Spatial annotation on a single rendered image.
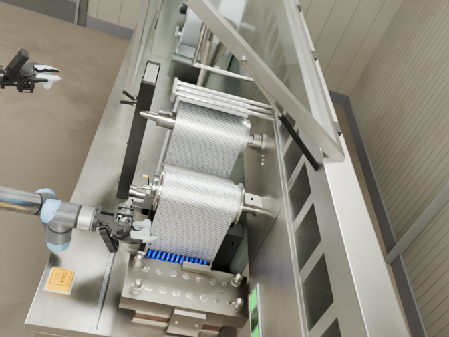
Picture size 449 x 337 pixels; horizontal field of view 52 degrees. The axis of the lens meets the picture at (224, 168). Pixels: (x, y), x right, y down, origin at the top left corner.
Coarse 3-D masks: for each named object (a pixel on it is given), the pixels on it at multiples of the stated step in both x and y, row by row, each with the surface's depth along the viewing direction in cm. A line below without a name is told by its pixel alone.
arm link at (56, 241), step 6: (42, 222) 149; (48, 228) 144; (72, 228) 146; (48, 234) 145; (54, 234) 143; (60, 234) 143; (66, 234) 144; (48, 240) 146; (54, 240) 145; (60, 240) 145; (66, 240) 146; (48, 246) 148; (54, 246) 146; (60, 246) 147; (66, 246) 149
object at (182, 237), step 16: (160, 224) 145; (176, 224) 145; (192, 224) 144; (208, 224) 144; (160, 240) 149; (176, 240) 149; (192, 240) 149; (208, 240) 149; (192, 256) 155; (208, 256) 155
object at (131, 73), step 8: (144, 0) 201; (144, 8) 204; (144, 16) 206; (136, 32) 211; (136, 40) 213; (136, 48) 216; (136, 56) 219; (128, 72) 224; (136, 72) 252; (128, 80) 227; (128, 88) 230
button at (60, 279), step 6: (54, 270) 148; (60, 270) 148; (66, 270) 149; (72, 270) 150; (54, 276) 146; (60, 276) 147; (66, 276) 147; (72, 276) 148; (48, 282) 144; (54, 282) 144; (60, 282) 145; (66, 282) 146; (48, 288) 144; (54, 288) 144; (60, 288) 144; (66, 288) 144
